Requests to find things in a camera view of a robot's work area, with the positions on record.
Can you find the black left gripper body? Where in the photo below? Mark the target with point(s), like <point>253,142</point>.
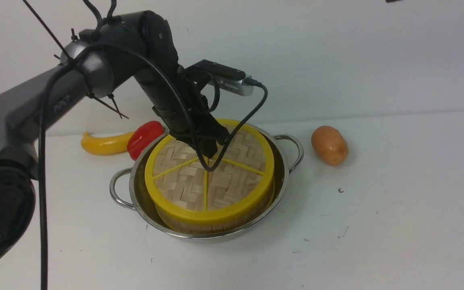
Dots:
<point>184,113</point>

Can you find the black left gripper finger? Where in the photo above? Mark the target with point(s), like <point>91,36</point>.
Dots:
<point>206,146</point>
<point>219,133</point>

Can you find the yellow bamboo steamer lid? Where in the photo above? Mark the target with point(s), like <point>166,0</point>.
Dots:
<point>179,185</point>

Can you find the yellow bamboo steamer basket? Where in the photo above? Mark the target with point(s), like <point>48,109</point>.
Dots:
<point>235,223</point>

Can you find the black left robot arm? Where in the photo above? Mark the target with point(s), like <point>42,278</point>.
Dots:
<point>138,45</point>

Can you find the stainless steel pot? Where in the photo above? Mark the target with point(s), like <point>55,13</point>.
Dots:
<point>127,187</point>

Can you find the red toy bell pepper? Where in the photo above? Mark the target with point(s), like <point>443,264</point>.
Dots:
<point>142,138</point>

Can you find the yellow toy banana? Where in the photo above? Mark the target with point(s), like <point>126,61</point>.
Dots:
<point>102,146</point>

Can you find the brown toy potato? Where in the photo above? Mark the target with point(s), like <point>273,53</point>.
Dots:
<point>329,145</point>

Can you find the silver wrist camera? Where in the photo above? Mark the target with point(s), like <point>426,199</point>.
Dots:
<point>224,77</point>

